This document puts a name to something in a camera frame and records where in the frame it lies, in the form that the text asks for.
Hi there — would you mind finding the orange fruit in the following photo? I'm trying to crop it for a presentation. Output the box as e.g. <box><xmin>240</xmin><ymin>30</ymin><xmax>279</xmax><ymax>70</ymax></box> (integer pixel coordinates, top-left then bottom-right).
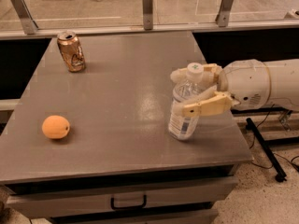
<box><xmin>42</xmin><ymin>115</ymin><xmax>70</xmax><ymax>139</ymax></box>

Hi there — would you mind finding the right metal railing bracket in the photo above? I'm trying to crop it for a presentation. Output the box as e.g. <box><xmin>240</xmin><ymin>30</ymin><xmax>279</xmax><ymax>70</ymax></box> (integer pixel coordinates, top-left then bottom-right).
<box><xmin>215</xmin><ymin>0</ymin><xmax>234</xmax><ymax>27</ymax></box>

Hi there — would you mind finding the black floor cable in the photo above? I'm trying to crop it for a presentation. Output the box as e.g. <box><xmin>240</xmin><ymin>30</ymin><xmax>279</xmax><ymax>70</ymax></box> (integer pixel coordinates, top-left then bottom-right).
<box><xmin>249</xmin><ymin>105</ymin><xmax>299</xmax><ymax>174</ymax></box>

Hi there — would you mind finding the metal railing bracket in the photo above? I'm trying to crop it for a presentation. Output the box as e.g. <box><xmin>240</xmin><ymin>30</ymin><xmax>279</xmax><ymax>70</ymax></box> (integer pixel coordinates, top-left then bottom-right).
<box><xmin>215</xmin><ymin>0</ymin><xmax>234</xmax><ymax>27</ymax></box>
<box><xmin>10</xmin><ymin>0</ymin><xmax>38</xmax><ymax>35</ymax></box>
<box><xmin>142</xmin><ymin>0</ymin><xmax>153</xmax><ymax>30</ymax></box>

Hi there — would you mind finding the left metal railing bracket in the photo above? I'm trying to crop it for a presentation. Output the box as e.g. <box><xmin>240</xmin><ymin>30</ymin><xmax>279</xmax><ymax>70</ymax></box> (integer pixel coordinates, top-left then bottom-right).
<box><xmin>10</xmin><ymin>0</ymin><xmax>38</xmax><ymax>35</ymax></box>

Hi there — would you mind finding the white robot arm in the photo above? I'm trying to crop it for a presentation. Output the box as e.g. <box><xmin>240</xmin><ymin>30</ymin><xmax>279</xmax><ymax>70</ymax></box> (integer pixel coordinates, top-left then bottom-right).
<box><xmin>170</xmin><ymin>59</ymin><xmax>299</xmax><ymax>118</ymax></box>

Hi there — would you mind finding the black metal stand leg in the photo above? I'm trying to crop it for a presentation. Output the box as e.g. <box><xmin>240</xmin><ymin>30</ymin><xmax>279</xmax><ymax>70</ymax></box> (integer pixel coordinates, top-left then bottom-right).
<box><xmin>246</xmin><ymin>118</ymin><xmax>287</xmax><ymax>182</ymax></box>

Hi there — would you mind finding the grey drawer with black handle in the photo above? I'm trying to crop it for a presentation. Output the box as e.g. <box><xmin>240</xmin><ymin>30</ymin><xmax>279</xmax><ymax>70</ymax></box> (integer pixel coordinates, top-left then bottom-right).
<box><xmin>7</xmin><ymin>176</ymin><xmax>237</xmax><ymax>218</ymax></box>

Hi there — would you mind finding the clear plastic water bottle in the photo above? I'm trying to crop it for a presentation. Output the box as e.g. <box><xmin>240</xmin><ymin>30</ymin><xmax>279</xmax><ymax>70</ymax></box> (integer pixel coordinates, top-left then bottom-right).
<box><xmin>168</xmin><ymin>63</ymin><xmax>206</xmax><ymax>141</ymax></box>

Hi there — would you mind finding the middle metal railing bracket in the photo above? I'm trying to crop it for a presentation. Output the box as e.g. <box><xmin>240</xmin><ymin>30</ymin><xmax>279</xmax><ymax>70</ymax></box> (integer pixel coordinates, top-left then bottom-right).
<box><xmin>142</xmin><ymin>0</ymin><xmax>153</xmax><ymax>30</ymax></box>

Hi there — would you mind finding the crushed gold soda can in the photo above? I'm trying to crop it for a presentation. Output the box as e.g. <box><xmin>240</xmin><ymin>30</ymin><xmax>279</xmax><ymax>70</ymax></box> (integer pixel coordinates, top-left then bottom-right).
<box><xmin>57</xmin><ymin>31</ymin><xmax>86</xmax><ymax>72</ymax></box>

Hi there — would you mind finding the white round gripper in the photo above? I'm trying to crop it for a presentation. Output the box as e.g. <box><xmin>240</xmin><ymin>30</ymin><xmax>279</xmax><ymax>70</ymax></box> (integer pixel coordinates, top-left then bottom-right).
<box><xmin>170</xmin><ymin>59</ymin><xmax>271</xmax><ymax>118</ymax></box>

